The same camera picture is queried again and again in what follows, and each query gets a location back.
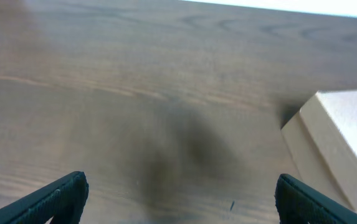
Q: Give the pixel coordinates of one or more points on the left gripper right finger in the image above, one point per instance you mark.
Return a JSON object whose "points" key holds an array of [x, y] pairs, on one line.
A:
{"points": [[298, 203]]}

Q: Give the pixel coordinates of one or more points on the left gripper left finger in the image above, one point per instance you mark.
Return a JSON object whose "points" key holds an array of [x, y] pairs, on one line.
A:
{"points": [[61, 201]]}

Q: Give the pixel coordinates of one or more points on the cardboard box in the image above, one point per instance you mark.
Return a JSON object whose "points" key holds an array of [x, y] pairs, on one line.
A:
{"points": [[322, 139]]}

